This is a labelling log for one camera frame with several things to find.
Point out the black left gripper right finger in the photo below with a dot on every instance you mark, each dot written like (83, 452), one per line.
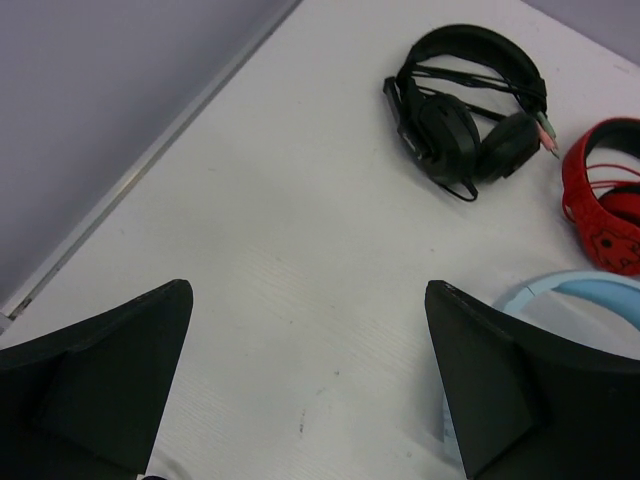
(525, 400)

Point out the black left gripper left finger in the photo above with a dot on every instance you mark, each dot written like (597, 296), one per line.
(86, 401)

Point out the aluminium table rail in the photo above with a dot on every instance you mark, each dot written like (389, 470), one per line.
(92, 92)

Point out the light blue headphones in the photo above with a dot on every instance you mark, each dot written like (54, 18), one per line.
(575, 287)

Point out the red black headphones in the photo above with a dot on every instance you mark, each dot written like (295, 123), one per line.
(607, 226)

